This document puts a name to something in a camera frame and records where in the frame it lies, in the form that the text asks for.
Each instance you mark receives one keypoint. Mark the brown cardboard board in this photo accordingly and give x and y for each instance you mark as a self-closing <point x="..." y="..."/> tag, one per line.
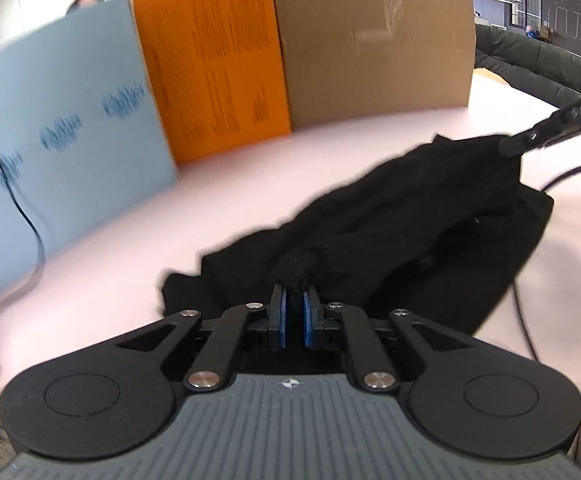
<point x="375" y="45"/>

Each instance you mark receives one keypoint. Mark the orange printed board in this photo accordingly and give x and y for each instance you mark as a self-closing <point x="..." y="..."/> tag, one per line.
<point x="215" y="60"/>

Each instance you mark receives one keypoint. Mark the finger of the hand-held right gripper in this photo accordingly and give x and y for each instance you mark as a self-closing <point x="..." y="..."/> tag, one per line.
<point x="545" y="132"/>

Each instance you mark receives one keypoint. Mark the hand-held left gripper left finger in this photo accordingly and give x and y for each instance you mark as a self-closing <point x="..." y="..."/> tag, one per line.
<point x="279" y="317"/>

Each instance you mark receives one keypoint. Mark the light blue foam board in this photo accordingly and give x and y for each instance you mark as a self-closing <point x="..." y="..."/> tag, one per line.
<point x="70" y="125"/>

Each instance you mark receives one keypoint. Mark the black garment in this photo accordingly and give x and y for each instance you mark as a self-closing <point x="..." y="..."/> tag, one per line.
<point x="395" y="220"/>

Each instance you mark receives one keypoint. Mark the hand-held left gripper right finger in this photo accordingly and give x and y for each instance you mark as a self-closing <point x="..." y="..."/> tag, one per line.
<point x="311" y="317"/>

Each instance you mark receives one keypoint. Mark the black sofa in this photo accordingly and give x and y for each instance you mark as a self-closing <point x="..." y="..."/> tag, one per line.
<point x="525" y="67"/>

